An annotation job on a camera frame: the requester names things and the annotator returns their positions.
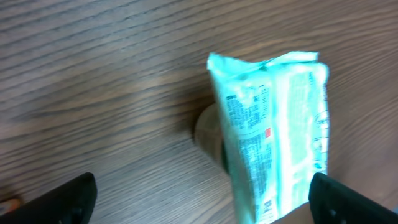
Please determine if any small orange snack box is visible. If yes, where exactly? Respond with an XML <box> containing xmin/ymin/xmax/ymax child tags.
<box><xmin>0</xmin><ymin>198</ymin><xmax>21</xmax><ymax>216</ymax></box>

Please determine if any teal wet wipes pack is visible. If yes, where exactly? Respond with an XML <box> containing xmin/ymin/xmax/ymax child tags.
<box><xmin>207</xmin><ymin>51</ymin><xmax>329</xmax><ymax>223</ymax></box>

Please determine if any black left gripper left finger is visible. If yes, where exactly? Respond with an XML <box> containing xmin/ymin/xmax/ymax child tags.
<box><xmin>1</xmin><ymin>172</ymin><xmax>98</xmax><ymax>224</ymax></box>

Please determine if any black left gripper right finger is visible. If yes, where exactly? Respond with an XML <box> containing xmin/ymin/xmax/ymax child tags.
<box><xmin>308</xmin><ymin>172</ymin><xmax>397</xmax><ymax>224</ymax></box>

